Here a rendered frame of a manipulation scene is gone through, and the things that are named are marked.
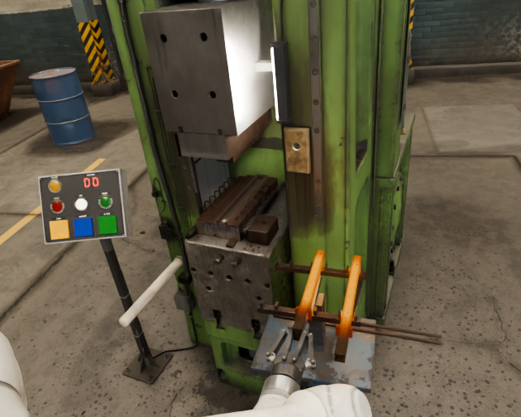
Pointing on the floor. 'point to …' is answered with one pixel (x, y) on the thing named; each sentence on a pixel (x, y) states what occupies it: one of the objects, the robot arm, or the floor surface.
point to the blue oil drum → (63, 105)
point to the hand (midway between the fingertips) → (300, 323)
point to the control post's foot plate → (143, 373)
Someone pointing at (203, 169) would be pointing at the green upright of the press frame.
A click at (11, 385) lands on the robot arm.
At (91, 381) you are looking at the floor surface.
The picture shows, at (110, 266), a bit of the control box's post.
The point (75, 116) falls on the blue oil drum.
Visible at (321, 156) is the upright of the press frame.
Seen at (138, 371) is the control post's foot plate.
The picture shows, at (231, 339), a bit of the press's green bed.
